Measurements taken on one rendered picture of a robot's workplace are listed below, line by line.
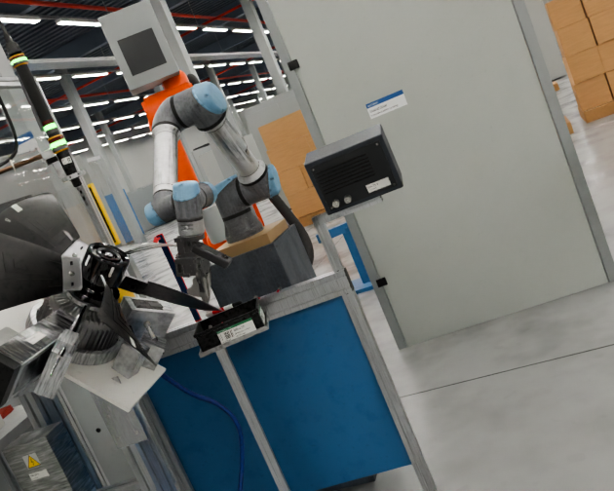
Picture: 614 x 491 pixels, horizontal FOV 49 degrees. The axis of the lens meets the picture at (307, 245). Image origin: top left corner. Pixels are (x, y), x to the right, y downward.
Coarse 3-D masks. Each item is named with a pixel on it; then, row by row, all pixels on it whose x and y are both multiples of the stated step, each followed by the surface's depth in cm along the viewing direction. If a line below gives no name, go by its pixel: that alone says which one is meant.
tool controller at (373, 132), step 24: (336, 144) 214; (360, 144) 206; (384, 144) 206; (312, 168) 210; (336, 168) 210; (360, 168) 209; (384, 168) 209; (336, 192) 214; (360, 192) 213; (384, 192) 213
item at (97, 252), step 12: (96, 252) 185; (120, 252) 191; (84, 264) 184; (96, 264) 182; (108, 264) 182; (120, 264) 184; (84, 276) 184; (96, 276) 183; (120, 276) 187; (84, 288) 185; (96, 288) 186; (84, 300) 184; (96, 300) 184
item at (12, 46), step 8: (8, 32) 187; (8, 40) 186; (8, 48) 186; (16, 48) 186; (64, 152) 191; (64, 160) 191; (72, 160) 193; (64, 168) 192; (72, 168) 192; (72, 184) 193; (80, 184) 193
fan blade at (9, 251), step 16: (0, 240) 168; (16, 240) 171; (0, 256) 166; (16, 256) 169; (32, 256) 173; (48, 256) 176; (0, 272) 164; (16, 272) 168; (32, 272) 171; (48, 272) 175; (16, 288) 166; (32, 288) 170; (48, 288) 174; (0, 304) 161; (16, 304) 165
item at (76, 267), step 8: (64, 264) 180; (80, 264) 184; (64, 272) 180; (80, 272) 184; (64, 280) 179; (72, 280) 181; (80, 280) 183; (64, 288) 179; (72, 288) 181; (80, 288) 183
